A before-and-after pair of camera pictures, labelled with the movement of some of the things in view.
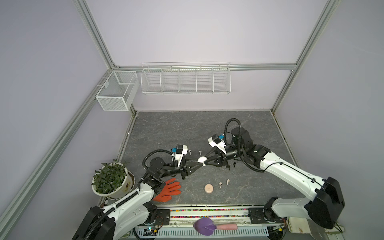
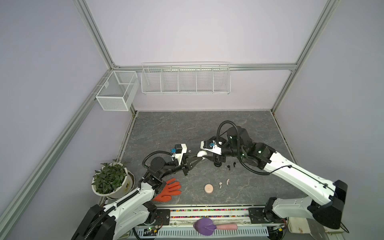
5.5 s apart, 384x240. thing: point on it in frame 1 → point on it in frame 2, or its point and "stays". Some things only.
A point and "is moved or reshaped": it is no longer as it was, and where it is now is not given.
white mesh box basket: (118, 90) stays
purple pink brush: (205, 226) stays
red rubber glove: (165, 194) stays
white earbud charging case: (201, 159) is moved or reshaped
